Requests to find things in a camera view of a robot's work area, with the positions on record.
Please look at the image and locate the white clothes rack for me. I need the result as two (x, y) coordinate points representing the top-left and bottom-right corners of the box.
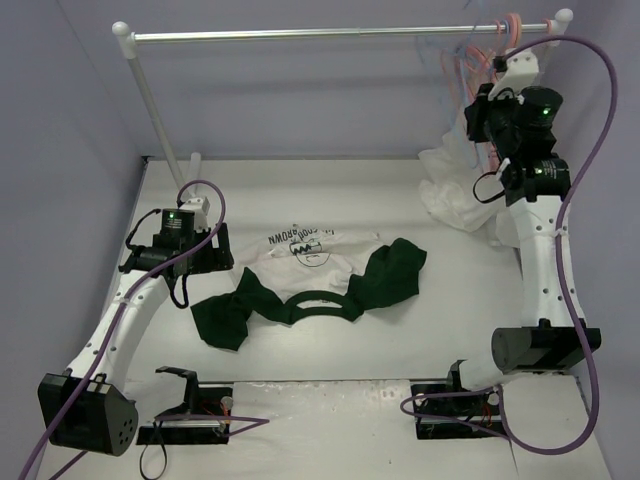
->
(111, 13), (547, 180)

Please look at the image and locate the pink hanger under garment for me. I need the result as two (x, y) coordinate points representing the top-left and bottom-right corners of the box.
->
(545, 12), (572, 37)

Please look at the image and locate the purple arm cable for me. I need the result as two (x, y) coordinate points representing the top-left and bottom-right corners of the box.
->
(17, 179), (271, 480)
(399, 37), (619, 456)

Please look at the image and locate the blue plastic hanger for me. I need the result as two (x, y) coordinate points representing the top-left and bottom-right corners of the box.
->
(414, 12), (521, 166)

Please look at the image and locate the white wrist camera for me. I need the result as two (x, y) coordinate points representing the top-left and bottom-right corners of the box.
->
(179, 197), (210, 233)
(488, 49), (539, 101)

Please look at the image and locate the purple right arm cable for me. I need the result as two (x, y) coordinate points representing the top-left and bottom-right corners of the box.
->
(399, 37), (619, 456)

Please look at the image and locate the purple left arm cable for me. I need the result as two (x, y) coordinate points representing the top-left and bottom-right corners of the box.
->
(17, 179), (271, 480)

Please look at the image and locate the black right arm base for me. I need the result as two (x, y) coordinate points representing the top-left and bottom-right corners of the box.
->
(404, 360), (507, 440)

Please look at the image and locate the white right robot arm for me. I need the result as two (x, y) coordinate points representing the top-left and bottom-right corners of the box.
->
(442, 83), (601, 412)

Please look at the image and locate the white and green t-shirt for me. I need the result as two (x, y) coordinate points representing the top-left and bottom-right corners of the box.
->
(191, 227), (428, 351)

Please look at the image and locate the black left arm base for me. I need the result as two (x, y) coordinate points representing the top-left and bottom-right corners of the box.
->
(135, 365), (235, 479)

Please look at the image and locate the white hanging garment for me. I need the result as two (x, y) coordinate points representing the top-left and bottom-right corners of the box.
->
(418, 125), (519, 248)

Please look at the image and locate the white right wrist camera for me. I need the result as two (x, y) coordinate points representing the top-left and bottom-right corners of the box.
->
(488, 49), (539, 101)

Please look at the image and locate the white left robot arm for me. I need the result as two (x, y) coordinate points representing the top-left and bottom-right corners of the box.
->
(37, 209), (233, 456)

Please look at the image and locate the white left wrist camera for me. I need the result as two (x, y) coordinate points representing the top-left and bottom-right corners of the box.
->
(179, 197), (210, 233)

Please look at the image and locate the pink plastic hanger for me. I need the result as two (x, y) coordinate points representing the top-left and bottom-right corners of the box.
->
(439, 14), (524, 171)

